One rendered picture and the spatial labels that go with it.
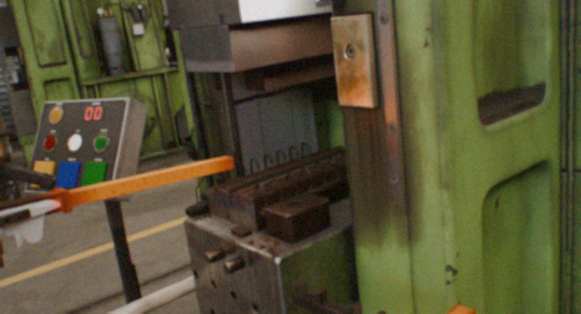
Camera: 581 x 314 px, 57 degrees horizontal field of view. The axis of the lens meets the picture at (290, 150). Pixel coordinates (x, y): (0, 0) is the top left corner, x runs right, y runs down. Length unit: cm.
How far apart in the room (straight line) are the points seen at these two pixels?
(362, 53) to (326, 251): 42
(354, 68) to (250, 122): 52
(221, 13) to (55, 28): 493
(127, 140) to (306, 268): 67
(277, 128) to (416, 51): 66
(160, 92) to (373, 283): 511
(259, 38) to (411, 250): 53
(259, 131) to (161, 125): 466
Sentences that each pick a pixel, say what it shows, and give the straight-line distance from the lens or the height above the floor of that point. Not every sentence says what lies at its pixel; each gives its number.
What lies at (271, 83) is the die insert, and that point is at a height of 123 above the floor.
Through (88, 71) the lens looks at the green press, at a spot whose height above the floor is 104.
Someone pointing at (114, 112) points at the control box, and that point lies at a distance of 158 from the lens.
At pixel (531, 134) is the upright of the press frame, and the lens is 122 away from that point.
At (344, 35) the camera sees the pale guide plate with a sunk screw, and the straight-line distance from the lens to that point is 104.
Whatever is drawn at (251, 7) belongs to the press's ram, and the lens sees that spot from 110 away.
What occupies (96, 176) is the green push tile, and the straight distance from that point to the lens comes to 155.
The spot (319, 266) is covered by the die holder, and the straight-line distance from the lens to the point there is 116.
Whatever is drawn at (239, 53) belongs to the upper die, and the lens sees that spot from 113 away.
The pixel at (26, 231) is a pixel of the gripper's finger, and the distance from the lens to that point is 92.
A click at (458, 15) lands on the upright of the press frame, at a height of 134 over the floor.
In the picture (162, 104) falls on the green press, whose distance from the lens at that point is 614.
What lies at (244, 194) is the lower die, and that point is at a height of 99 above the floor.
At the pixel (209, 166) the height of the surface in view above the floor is 111.
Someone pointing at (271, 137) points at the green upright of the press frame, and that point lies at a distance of 153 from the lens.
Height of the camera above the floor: 138
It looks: 14 degrees down
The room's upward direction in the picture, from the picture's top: 7 degrees counter-clockwise
